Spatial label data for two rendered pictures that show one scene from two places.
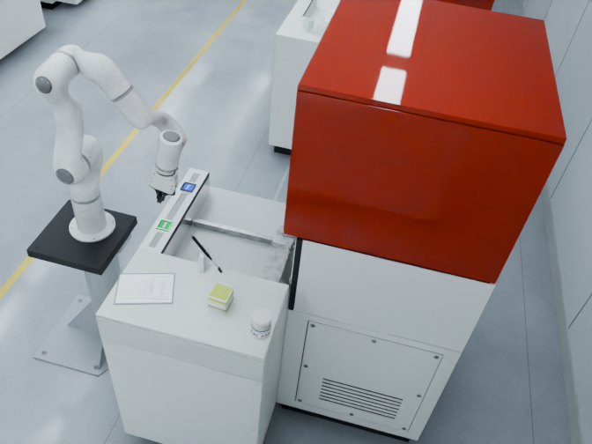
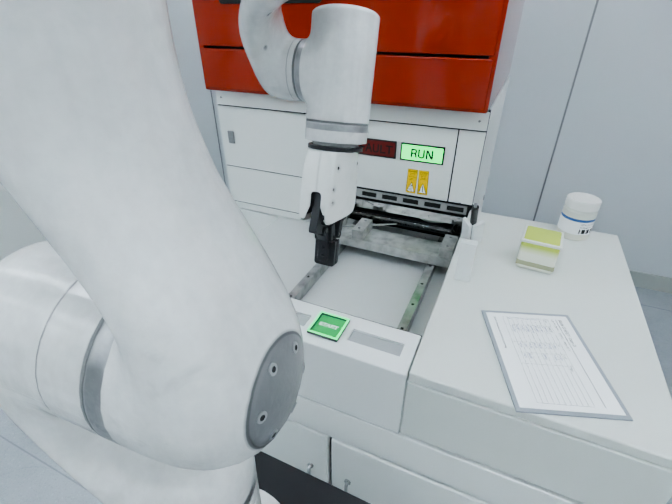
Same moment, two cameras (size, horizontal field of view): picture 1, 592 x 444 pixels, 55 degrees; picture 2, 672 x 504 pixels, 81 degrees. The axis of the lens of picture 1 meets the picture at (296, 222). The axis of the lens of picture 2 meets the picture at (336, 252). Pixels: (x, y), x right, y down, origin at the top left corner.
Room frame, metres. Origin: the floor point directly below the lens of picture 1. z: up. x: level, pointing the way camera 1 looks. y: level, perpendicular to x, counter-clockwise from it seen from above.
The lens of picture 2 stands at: (1.52, 1.03, 1.42)
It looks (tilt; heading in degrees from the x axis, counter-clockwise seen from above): 31 degrees down; 285
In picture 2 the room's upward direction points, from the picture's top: straight up
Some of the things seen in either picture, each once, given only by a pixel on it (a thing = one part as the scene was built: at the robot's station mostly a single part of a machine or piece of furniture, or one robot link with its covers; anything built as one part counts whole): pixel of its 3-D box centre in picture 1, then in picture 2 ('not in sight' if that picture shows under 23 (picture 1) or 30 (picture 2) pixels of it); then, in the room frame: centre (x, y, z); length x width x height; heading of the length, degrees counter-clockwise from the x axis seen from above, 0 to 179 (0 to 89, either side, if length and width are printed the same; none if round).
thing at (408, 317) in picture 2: not in sight; (416, 298); (1.53, 0.26, 0.84); 0.50 x 0.02 x 0.03; 81
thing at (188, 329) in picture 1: (196, 311); (529, 316); (1.30, 0.33, 0.89); 0.62 x 0.35 x 0.14; 81
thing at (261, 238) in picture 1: (247, 234); (316, 272); (1.79, 0.21, 0.84); 0.50 x 0.02 x 0.03; 81
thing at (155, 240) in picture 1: (177, 218); (269, 336); (1.79, 0.52, 0.89); 0.55 x 0.09 x 0.14; 171
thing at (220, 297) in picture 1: (220, 297); (538, 249); (1.29, 0.24, 1.00); 0.07 x 0.07 x 0.07; 76
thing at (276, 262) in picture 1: (277, 261); (387, 242); (1.63, 0.06, 0.87); 0.36 x 0.08 x 0.03; 171
